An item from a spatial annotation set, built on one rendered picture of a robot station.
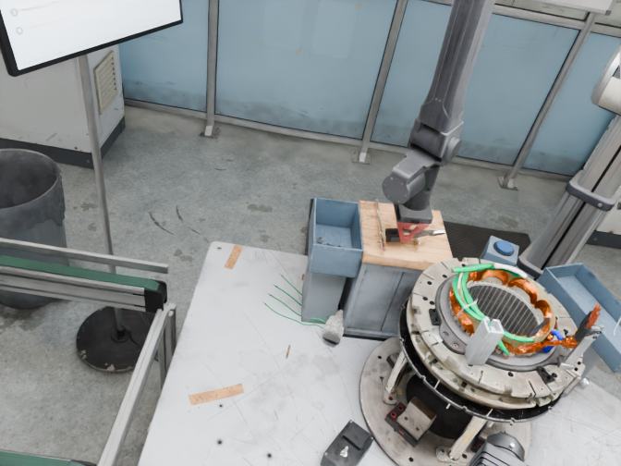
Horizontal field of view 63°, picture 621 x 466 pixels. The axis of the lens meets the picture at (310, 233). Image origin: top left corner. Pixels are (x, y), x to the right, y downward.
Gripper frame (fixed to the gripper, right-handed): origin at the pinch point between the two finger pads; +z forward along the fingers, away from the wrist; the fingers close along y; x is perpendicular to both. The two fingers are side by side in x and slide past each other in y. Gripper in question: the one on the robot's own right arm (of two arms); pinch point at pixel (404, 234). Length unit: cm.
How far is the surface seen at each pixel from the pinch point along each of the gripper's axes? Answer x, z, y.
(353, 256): -10.5, 4.4, 3.4
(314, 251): -18.9, 3.7, 3.2
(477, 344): 6.9, -5.1, 31.1
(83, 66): -80, -9, -45
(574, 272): 42.1, 8.6, -0.6
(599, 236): 161, 117, -139
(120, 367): -83, 104, -28
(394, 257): -2.0, 3.0, 4.2
